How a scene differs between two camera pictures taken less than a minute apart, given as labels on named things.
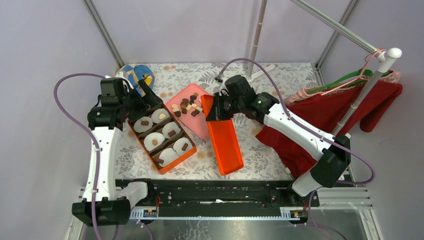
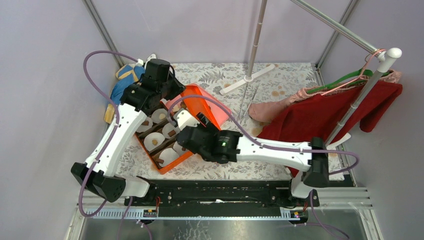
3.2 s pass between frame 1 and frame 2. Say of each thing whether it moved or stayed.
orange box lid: moved
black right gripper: moved
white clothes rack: stayed
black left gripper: moved
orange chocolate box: stayed
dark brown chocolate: stayed
